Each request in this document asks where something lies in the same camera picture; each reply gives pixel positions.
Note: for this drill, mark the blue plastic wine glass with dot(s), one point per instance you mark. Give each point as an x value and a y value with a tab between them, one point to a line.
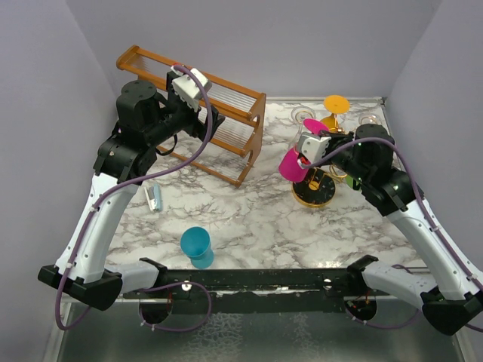
195	243

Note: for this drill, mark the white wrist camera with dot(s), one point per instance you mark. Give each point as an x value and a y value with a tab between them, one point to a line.
187	89
311	148

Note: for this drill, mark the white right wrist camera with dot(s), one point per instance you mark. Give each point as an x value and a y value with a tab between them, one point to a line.
311	148

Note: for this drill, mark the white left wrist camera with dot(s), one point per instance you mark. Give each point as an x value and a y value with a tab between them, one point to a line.
187	89

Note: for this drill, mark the green plastic wine glass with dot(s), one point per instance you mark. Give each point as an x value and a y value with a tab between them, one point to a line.
353	183

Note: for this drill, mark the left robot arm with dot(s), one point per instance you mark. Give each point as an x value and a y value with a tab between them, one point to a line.
146	119

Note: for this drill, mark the gold wire wine glass rack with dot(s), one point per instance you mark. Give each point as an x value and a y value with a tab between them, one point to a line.
318	187

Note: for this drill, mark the pink plastic wine glass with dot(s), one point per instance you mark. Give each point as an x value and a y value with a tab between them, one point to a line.
289	168

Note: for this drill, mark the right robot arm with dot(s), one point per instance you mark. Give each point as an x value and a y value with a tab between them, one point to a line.
452	296

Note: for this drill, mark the yellow plastic wine glass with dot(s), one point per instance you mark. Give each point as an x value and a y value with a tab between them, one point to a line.
335	105

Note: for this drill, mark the wooden two-tier shelf rack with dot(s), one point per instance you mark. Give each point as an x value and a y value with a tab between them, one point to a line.
237	142

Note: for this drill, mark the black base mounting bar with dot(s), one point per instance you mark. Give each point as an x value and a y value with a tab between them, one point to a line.
247	291

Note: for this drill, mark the clear wine glass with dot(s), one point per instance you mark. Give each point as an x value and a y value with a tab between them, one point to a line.
369	118
298	116

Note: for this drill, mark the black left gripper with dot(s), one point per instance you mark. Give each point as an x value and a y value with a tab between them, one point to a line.
196	125

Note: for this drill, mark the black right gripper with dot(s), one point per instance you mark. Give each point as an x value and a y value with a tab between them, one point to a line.
335	137

